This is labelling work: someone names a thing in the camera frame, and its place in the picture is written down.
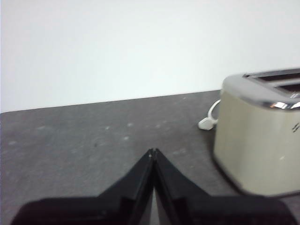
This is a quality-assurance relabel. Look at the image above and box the cream two-slot toaster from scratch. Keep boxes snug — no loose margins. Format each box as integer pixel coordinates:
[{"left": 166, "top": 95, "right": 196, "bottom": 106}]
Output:
[{"left": 212, "top": 67, "right": 300, "bottom": 197}]

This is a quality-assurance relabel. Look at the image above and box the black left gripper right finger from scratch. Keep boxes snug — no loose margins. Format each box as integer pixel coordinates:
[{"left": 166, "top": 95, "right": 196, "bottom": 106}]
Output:
[{"left": 154, "top": 148, "right": 299, "bottom": 225}]

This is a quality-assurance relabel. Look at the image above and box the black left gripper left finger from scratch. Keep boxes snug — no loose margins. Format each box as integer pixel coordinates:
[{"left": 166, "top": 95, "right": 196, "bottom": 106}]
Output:
[{"left": 9, "top": 148, "right": 156, "bottom": 225}]

